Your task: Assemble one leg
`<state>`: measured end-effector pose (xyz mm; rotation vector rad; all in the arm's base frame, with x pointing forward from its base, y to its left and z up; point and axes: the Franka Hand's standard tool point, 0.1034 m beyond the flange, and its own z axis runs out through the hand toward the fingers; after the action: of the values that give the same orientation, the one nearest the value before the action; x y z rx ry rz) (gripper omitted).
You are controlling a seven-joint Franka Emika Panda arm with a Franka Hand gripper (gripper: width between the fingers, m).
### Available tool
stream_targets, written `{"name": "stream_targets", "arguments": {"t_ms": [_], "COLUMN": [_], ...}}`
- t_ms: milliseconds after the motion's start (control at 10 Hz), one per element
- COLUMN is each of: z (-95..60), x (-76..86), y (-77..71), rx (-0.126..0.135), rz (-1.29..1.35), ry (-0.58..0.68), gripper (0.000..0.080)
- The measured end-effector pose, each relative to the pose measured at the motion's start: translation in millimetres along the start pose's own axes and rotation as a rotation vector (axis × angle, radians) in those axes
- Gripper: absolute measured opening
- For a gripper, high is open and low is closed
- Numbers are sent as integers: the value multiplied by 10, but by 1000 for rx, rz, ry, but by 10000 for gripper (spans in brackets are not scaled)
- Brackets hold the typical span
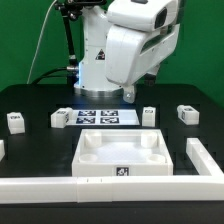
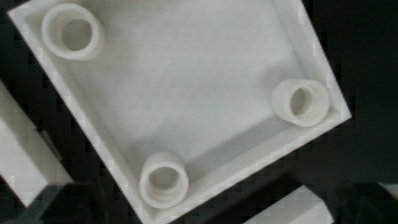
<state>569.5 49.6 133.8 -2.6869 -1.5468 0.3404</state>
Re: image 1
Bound black cables at base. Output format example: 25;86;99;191
31;66;80;85

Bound white block at left edge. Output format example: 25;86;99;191
0;140;5;162

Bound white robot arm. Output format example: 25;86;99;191
75;0;181;103

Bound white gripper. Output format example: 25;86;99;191
106;0;180;102

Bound white cable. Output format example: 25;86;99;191
26;0;58;85

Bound white sheet with tags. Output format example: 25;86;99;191
67;109;139;126

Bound white square tabletop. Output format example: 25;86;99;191
72;129;173;177

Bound white L-shaped fence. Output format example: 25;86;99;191
0;138;224;204

